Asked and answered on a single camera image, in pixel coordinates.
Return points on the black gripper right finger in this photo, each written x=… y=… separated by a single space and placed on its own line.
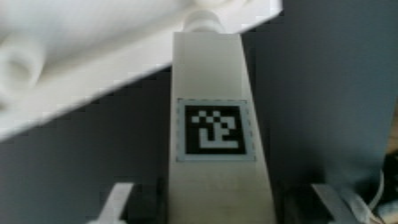
x=345 y=205

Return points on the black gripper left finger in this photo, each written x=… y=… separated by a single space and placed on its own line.
x=114 y=206

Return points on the white desk top tray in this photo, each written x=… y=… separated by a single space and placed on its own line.
x=82 y=45

